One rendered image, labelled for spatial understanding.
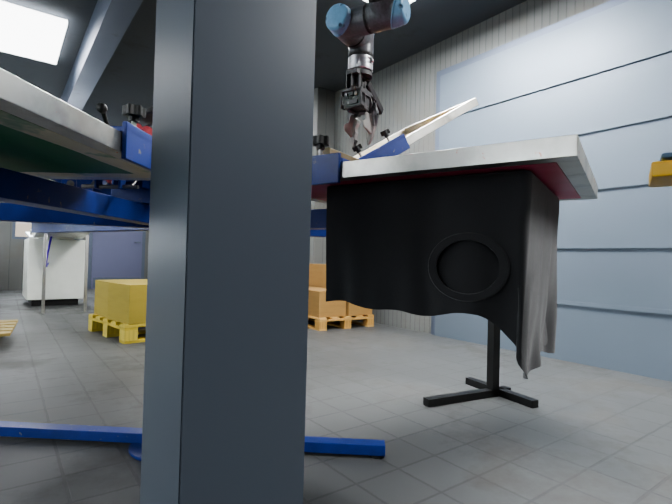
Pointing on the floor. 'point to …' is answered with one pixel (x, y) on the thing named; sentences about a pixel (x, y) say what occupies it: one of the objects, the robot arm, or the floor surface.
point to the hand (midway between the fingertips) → (362, 142)
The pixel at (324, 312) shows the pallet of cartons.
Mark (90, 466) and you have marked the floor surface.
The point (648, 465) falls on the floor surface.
